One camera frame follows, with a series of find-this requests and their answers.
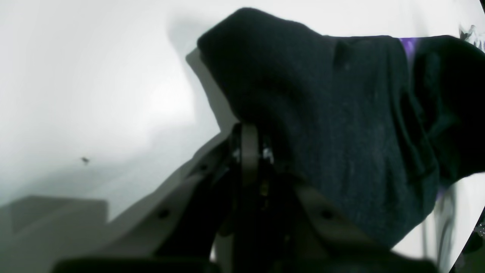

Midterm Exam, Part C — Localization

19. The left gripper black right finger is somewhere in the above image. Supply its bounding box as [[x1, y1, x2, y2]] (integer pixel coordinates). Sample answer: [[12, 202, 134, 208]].
[[265, 178, 438, 273]]

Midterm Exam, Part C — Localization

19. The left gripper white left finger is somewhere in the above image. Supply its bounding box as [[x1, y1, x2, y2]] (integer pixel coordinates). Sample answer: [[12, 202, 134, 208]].
[[53, 133, 241, 273]]

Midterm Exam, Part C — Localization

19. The black T-shirt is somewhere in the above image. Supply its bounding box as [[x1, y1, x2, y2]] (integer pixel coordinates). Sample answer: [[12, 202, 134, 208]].
[[197, 8, 485, 248]]

